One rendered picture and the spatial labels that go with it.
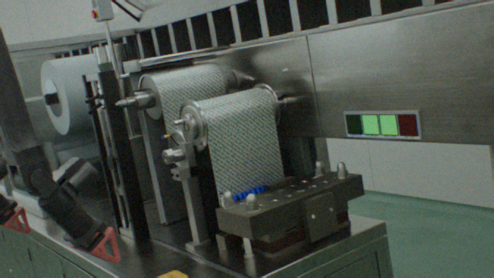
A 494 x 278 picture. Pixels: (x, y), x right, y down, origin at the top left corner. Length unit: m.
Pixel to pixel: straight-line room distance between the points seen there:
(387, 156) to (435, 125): 3.39
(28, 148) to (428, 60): 0.88
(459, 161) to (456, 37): 3.08
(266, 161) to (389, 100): 0.42
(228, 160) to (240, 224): 0.22
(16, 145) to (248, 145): 0.70
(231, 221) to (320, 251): 0.24
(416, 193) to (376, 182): 0.40
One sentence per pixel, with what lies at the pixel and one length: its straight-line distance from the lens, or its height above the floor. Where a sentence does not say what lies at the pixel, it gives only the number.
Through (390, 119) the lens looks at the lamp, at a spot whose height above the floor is 1.20.
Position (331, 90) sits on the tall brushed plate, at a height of 1.28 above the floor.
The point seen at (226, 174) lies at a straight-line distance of 1.61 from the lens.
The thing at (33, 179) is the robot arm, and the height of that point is 1.26.
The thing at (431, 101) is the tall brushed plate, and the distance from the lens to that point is 1.41.
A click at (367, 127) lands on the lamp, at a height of 1.18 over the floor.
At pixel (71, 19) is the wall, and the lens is 7.36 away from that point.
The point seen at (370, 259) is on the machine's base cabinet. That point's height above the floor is 0.81.
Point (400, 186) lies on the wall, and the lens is 4.80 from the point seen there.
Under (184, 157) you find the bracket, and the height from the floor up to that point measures 1.17.
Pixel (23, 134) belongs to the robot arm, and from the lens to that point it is 1.19.
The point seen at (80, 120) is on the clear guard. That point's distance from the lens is 2.52.
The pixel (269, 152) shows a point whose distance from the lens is 1.69.
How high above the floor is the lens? 1.44
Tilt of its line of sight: 10 degrees down
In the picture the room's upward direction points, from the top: 10 degrees counter-clockwise
